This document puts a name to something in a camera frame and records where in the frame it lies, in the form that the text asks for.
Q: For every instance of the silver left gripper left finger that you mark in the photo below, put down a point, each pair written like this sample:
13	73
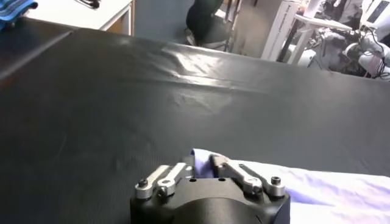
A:
170	178

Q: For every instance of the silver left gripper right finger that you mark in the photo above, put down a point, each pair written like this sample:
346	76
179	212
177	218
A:
246	179

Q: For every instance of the lavender t-shirt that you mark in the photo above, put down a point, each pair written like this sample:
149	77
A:
329	194

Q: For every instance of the black table cover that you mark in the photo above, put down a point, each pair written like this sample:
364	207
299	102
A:
122	115

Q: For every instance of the tall white carton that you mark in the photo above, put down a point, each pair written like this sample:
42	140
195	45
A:
262	30

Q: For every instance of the white standing desk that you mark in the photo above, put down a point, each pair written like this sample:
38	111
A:
304	33

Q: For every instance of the crouching person in black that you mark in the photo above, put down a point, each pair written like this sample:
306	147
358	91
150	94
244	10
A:
204	24

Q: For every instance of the white table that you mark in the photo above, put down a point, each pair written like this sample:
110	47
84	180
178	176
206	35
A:
85	16

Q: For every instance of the white humanoid robot with base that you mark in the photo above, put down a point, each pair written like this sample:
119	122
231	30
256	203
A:
374	18

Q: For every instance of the blue striped garment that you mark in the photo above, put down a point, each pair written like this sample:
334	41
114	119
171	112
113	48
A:
13	10

